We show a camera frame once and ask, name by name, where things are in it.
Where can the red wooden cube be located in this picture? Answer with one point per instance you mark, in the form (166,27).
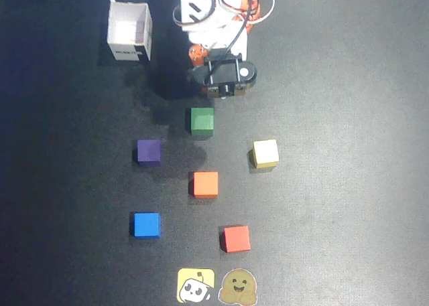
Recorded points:
(236,238)

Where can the white cardboard box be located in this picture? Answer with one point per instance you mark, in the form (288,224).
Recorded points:
(129,28)

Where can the green wooden cube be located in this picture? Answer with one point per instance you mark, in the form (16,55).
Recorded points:
(201,118)

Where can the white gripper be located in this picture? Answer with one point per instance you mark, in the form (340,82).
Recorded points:
(198,55)

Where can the blue wooden cube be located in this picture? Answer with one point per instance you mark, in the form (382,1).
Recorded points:
(146,225)

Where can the black table mat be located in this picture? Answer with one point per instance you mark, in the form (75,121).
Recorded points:
(335,152)

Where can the orange wooden cube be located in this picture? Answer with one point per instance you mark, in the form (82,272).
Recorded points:
(205,183)

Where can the smiling face sticker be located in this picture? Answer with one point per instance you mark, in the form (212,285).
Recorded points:
(238,286)

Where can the yellow wooden cube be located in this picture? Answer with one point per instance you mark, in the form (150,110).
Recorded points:
(265,152)

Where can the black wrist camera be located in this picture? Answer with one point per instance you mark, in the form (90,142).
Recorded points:
(228,75)

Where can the purple wooden cube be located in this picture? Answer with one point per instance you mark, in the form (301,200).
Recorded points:
(149,151)

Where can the yellow robot sticker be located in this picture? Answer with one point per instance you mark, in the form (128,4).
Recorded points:
(196,286)

